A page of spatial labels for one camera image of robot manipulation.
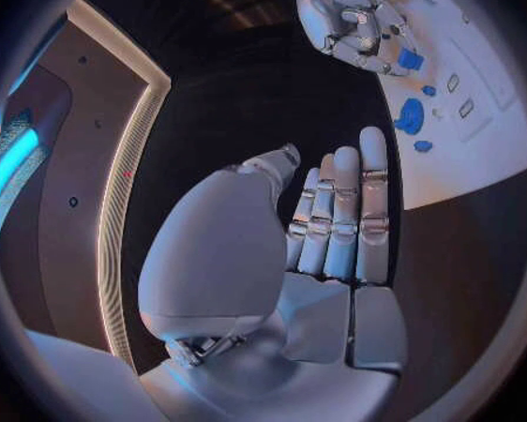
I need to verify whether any blue gear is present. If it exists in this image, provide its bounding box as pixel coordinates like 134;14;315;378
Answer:
392;98;427;136

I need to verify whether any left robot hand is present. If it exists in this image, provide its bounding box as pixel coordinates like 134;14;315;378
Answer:
137;126;411;422

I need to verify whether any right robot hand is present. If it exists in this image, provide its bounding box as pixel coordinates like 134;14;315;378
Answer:
292;0;423;78

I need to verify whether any white task board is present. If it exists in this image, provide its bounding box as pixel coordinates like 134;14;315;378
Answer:
368;0;527;212

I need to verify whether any glowing light bar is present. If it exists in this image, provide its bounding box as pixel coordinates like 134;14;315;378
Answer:
0;128;42;217

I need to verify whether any blue block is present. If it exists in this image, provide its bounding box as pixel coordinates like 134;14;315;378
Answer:
396;46;426;72

